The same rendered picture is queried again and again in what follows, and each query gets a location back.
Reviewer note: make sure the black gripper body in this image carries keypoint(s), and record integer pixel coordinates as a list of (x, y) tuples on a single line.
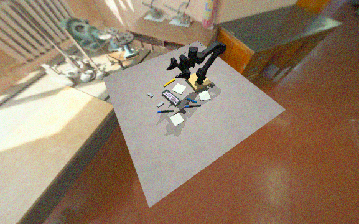
[(182, 67)]

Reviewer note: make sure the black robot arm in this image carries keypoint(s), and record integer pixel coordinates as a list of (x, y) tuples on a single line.
[(198, 57)]

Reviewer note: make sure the grey keyboard with keys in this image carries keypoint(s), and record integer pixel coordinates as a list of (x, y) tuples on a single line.
[(171, 97)]

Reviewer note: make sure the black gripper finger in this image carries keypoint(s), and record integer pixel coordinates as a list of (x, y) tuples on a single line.
[(171, 66), (182, 75)]

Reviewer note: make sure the white square paper sheet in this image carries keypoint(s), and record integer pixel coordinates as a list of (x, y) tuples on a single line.
[(204, 95)]

